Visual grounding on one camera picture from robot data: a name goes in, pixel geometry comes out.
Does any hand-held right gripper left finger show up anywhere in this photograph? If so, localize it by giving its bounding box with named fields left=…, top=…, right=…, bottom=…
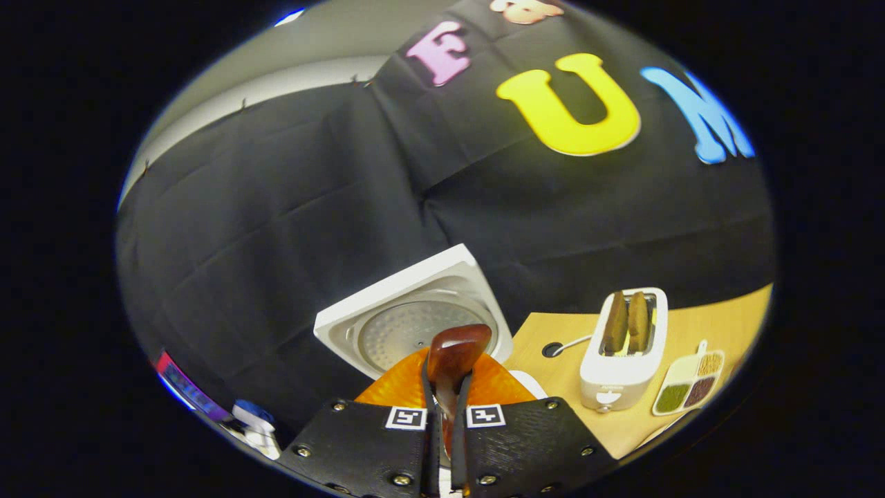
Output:
left=277, top=347, right=443, bottom=498

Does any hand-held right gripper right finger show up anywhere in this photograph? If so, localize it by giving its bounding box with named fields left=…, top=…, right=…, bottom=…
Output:
left=451, top=351, right=618, bottom=498

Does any white rice cooker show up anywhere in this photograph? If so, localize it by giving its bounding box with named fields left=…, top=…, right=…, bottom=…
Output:
left=313, top=243, right=551, bottom=403

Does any white and blue object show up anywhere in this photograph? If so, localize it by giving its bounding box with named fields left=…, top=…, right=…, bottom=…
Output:
left=231, top=399, right=283, bottom=461

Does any white toaster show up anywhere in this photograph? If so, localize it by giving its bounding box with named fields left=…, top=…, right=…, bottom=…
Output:
left=579, top=287, right=669, bottom=414

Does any brown bread slice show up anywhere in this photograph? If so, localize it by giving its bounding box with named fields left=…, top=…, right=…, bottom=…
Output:
left=602, top=291, right=628, bottom=356
left=627, top=290, right=651, bottom=353

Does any white sectioned grain dish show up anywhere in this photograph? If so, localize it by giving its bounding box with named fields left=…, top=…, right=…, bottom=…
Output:
left=652, top=339, right=726, bottom=417

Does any white toaster cable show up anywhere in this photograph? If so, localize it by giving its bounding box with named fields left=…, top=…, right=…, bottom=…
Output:
left=552, top=335, right=595, bottom=358

